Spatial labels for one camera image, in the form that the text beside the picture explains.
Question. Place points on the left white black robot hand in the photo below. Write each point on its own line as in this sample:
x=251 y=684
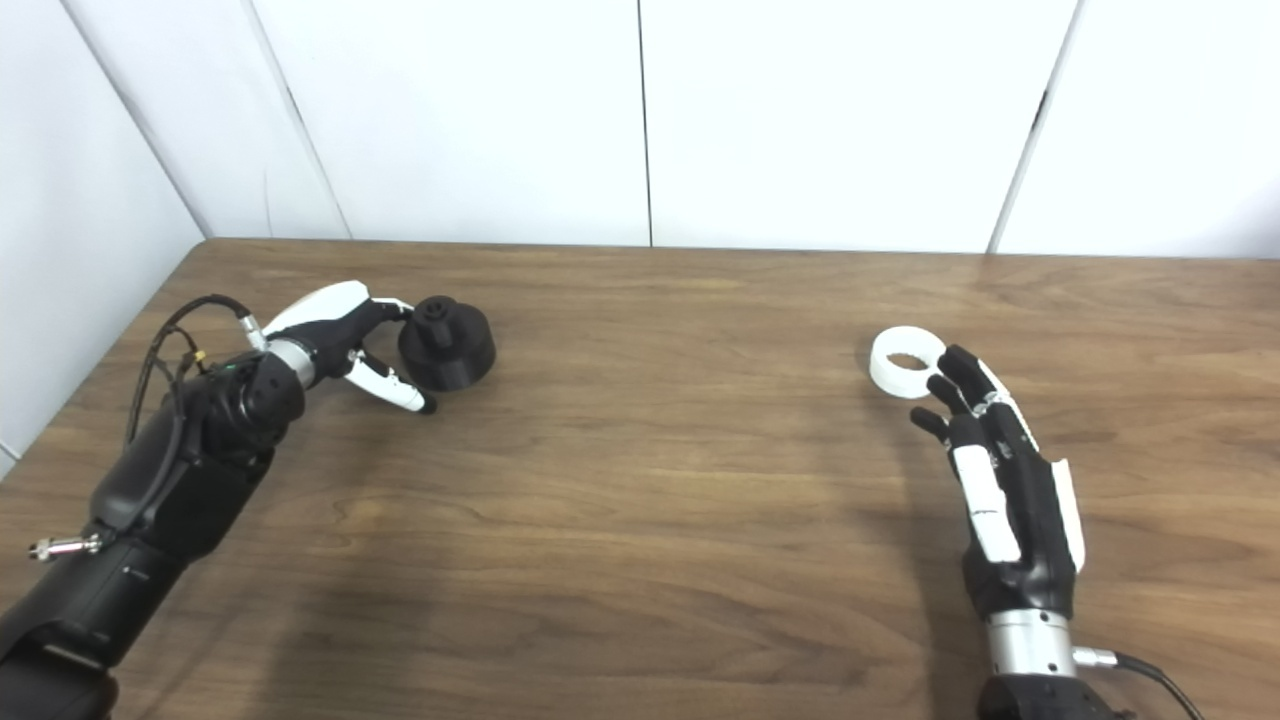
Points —
x=315 y=315

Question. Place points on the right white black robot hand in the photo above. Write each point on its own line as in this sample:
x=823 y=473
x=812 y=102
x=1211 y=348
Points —
x=1030 y=530

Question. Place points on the round black plastic part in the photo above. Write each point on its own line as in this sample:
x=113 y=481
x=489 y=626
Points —
x=460 y=355

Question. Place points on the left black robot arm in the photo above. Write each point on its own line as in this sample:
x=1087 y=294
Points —
x=150 y=530

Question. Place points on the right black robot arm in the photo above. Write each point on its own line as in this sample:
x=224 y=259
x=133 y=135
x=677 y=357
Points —
x=1030 y=650

